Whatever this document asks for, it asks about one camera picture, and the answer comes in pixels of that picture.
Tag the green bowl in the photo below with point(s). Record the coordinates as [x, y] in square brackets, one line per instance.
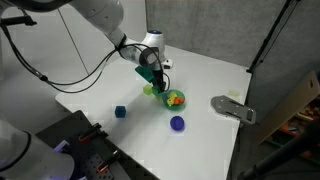
[175, 107]

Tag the light green block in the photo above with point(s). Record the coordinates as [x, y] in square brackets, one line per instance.
[147, 89]

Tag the thin black stand pole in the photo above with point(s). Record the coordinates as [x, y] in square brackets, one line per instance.
[271, 33]

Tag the purple bumpy ball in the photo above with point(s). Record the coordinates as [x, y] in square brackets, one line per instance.
[177, 123]

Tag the grey metal plate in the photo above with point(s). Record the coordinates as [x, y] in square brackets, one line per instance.
[233, 109]

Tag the dark blue block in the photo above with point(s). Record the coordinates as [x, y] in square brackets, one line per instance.
[120, 111]

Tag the thick black stand pole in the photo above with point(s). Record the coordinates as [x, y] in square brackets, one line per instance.
[283, 150]

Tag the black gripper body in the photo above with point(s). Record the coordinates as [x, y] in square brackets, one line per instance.
[158, 75]

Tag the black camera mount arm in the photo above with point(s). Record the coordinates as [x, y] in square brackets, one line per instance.
[20, 20]

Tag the orange black clamp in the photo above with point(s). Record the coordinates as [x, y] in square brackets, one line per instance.
[108, 161]
[89, 133]

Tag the orange toy animal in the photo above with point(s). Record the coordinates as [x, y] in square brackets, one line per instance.
[179, 100]

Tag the colourful toy shelf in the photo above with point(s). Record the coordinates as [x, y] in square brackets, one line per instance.
[301, 125]

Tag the yellow toy animal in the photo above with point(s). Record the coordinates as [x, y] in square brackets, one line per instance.
[171, 99]

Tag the light brown wooden board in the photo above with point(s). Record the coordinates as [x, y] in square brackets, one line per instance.
[293, 103]

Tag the black perforated base board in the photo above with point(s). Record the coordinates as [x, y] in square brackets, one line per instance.
[86, 156]

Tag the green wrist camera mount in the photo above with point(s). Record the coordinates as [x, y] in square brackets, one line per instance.
[145, 73]

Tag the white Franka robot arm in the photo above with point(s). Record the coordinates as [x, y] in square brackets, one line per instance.
[100, 13]

